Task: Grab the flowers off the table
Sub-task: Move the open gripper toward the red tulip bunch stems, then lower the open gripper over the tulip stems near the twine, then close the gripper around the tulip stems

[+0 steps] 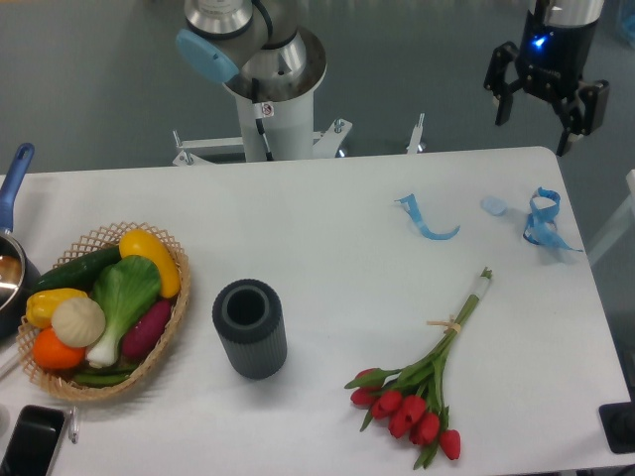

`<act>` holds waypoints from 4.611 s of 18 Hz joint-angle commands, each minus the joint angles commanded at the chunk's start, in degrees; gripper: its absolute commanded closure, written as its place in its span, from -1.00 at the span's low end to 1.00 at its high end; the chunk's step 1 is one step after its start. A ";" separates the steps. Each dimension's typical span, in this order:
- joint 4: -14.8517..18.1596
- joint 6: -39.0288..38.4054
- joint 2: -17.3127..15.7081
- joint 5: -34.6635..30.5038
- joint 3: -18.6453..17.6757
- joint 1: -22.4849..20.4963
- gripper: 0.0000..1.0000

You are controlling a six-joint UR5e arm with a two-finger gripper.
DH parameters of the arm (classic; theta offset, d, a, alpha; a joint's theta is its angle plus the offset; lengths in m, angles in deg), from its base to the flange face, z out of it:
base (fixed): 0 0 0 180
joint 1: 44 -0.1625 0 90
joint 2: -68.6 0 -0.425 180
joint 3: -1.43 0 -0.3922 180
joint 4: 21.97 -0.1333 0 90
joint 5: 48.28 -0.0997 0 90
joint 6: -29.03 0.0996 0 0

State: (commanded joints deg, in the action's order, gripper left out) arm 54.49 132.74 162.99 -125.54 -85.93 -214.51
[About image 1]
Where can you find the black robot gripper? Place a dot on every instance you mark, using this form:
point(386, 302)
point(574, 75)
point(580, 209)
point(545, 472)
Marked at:
point(550, 62)

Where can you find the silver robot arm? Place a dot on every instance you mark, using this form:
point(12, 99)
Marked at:
point(272, 66)

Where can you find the silver robot wrist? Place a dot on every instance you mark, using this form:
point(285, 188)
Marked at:
point(566, 13)

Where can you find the small light blue cap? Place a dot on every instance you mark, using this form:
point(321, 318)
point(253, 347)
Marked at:
point(493, 205)

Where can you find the tangled blue ribbon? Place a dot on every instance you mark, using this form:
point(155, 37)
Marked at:
point(541, 228)

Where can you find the curled blue ribbon strip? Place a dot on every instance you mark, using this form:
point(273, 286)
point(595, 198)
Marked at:
point(411, 206)

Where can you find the red tulip bouquet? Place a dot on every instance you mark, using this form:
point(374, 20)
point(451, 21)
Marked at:
point(411, 399)

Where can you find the black box at edge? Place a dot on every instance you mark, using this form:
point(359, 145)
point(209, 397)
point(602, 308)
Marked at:
point(618, 425)

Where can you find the dark grey ribbed vase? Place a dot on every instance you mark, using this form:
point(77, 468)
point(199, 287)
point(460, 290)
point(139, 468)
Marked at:
point(248, 318)

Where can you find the green bok choy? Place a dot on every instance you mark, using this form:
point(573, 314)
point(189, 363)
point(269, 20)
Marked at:
point(124, 291)

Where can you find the purple sweet potato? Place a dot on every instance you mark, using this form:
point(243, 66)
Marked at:
point(141, 339)

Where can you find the green cucumber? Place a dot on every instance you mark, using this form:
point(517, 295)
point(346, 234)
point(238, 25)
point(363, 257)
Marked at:
point(79, 273)

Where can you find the green pea pods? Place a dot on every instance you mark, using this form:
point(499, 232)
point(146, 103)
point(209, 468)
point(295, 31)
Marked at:
point(103, 377)

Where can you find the cream steamed bun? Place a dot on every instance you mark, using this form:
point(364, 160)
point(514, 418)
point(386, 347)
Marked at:
point(78, 322)

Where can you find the yellow bell pepper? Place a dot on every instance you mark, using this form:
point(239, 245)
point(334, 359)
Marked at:
point(42, 305)

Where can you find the orange fruit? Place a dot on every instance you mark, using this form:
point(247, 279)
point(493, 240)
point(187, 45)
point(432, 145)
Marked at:
point(52, 354)

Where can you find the woven wicker basket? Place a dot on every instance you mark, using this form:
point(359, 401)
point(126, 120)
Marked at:
point(104, 237)

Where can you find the small silver clip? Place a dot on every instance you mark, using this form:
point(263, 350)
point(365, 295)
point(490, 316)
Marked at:
point(73, 425)

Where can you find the black smartphone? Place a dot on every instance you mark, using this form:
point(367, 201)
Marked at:
point(34, 441)

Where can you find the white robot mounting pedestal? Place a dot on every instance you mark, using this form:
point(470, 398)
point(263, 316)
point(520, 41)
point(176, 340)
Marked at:
point(269, 131)

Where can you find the blue handled saucepan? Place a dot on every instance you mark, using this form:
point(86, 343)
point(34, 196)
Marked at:
point(18, 273)

